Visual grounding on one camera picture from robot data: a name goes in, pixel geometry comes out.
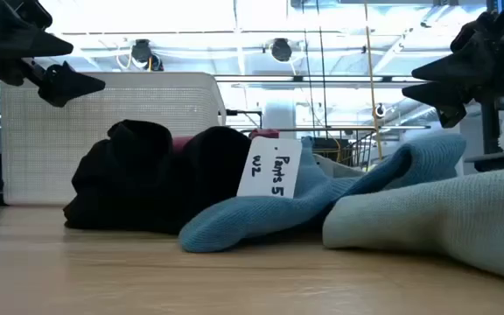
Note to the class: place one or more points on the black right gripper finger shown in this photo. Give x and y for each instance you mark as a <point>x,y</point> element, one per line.
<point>444,96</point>
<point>466,67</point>

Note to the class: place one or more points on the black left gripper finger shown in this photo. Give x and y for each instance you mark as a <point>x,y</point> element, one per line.
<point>37,44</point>
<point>68,85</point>

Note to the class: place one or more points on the black pants cloth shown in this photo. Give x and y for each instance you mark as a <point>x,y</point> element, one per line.
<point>138,184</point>

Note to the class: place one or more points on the pale green knitted cloth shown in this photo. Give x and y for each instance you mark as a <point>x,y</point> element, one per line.
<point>431,219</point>

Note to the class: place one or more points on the maroon cloth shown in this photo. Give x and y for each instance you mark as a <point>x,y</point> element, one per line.
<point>182,143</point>

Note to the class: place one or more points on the white handwritten paper label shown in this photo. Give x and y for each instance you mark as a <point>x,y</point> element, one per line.
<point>269,168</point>

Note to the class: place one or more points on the blue knitted cloth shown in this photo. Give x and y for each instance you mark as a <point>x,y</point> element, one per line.
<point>252,223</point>

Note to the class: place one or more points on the black computer monitor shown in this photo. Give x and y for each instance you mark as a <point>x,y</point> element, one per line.
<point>500,4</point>

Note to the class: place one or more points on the black monitor pole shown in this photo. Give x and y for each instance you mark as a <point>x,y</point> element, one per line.
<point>490,131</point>

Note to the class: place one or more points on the small black ceiling reel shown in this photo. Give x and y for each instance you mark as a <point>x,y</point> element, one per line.
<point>380,110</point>

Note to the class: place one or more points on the white perforated plastic bin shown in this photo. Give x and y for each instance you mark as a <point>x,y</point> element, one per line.
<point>103,144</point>

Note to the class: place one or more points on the grey computer cart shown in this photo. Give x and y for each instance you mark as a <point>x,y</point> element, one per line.
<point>492,161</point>

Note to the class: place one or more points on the long ceiling light bar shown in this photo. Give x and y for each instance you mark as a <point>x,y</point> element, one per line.
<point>322,79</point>

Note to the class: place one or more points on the grey paper label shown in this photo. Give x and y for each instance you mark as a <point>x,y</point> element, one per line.
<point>335,168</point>

